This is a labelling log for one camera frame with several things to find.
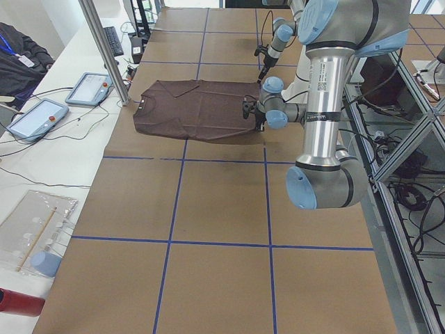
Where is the black box white label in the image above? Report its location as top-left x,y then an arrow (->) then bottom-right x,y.
130,36 -> 144,64

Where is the red bottle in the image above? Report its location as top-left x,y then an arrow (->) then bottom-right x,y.
1,288 -> 45,317

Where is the teach pendant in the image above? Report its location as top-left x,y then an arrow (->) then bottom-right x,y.
65,72 -> 113,106
6,99 -> 69,142

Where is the wooden stick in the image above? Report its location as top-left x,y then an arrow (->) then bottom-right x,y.
15,207 -> 57,272

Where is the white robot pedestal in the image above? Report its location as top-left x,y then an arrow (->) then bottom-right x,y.
282,45 -> 310,104

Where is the far teach pendant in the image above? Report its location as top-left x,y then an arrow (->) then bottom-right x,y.
65,72 -> 113,106

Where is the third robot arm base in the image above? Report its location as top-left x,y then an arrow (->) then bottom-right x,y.
412,49 -> 444,99

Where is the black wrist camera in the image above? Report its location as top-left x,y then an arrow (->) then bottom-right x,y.
254,45 -> 268,56
242,98 -> 257,120

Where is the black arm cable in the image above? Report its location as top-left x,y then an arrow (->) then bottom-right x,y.
259,10 -> 279,48

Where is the brown t-shirt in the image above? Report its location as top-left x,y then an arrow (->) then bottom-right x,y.
133,80 -> 259,141

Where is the aluminium frame post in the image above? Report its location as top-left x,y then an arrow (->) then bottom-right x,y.
79,0 -> 130,106

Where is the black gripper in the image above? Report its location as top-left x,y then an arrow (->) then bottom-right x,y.
253,103 -> 266,132
257,54 -> 277,84

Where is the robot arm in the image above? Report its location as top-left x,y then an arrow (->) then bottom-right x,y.
254,0 -> 305,84
257,1 -> 410,209

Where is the black keyboard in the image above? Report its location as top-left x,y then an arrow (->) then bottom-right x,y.
103,26 -> 124,56

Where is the clear plastic bag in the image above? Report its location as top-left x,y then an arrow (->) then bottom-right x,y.
1,191 -> 78,277

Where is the light blue cup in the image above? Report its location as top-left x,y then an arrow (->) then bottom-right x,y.
31,251 -> 62,278

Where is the near teach pendant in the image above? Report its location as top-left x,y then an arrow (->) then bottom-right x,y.
6,99 -> 69,142

